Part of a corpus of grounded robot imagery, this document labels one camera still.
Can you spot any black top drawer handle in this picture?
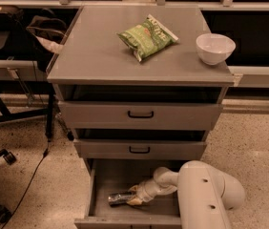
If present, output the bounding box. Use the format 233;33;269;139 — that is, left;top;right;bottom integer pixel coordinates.
127;111;155;119

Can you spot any grey middle drawer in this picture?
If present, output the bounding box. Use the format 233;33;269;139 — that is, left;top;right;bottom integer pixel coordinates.
73;139;206;160

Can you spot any grey top drawer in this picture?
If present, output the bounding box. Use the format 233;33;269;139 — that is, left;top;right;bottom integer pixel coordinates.
58;101;222;131

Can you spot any dark bag on desk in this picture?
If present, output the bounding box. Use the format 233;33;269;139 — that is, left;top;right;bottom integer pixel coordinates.
26;9;68;54

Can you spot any grey drawer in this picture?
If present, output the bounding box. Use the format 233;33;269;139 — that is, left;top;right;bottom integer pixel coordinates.
73;139;206;160
74;158;209;229
58;101;222;131

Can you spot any green chip bag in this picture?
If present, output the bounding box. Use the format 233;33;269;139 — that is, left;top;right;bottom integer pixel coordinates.
117;14;178;62

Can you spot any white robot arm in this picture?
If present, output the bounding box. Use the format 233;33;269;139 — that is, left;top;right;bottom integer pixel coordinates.
127;160;245;229

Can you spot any black floor cable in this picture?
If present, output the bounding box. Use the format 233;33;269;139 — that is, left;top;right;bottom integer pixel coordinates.
0;136;52;229

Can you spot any grey drawer cabinet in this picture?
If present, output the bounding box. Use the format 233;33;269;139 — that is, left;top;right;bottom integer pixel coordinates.
46;5;236;177

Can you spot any black middle drawer handle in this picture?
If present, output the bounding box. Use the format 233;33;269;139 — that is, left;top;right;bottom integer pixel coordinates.
129;146;151;154

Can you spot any silver redbull can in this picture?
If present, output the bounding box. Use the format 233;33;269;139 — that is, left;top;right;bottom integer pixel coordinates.
108;191;135;206

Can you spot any black desk with frame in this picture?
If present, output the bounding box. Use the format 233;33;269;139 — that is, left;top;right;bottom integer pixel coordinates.
0;5;53;137

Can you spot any black drawer handle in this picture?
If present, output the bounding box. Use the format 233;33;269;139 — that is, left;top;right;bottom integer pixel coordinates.
127;111;155;119
129;146;151;154

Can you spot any grey bottom drawer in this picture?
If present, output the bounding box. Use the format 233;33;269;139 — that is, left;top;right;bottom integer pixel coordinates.
74;158;209;229

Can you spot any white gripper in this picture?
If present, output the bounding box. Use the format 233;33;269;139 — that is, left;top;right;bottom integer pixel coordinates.
127;179;159;206

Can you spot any white bowl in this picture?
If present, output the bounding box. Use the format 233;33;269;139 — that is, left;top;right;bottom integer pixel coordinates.
196;33;236;65

